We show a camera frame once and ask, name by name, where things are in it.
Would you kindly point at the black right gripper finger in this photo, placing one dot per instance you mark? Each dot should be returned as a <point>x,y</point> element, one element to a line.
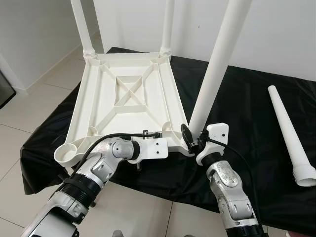
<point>186,134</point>

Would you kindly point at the steel pedal trash bin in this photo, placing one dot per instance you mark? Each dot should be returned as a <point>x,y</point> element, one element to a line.
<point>5,91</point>

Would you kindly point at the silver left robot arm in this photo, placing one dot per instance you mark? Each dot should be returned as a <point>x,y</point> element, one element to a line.
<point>94,173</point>

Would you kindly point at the white plastic table top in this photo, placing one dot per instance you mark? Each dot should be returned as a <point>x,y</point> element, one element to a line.
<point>128,98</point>

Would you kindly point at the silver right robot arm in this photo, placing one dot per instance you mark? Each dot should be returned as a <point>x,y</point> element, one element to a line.
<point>232,192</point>

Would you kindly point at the grey robot leg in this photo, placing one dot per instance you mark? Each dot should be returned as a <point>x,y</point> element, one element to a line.
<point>190,235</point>
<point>118,233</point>

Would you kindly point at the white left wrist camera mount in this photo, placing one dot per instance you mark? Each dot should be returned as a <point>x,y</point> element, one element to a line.
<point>153,148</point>

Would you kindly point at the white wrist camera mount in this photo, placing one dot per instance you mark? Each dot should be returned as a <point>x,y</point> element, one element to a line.
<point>215,138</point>
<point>153,148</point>

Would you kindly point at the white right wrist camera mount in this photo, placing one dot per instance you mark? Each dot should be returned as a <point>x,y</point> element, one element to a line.
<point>215,138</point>

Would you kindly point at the white plastic table leg tube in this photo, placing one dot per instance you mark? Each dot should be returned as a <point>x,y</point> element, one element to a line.
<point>81,24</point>
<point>291,138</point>
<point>167,24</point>
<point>217,64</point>

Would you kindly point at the grey left robot leg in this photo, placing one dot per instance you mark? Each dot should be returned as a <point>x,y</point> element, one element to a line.
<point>118,233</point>

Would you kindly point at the black table cloth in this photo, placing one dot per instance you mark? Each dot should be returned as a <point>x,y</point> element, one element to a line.
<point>247,148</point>

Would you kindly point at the grey right robot leg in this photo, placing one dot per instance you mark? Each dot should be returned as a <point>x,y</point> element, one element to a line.
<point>190,235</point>

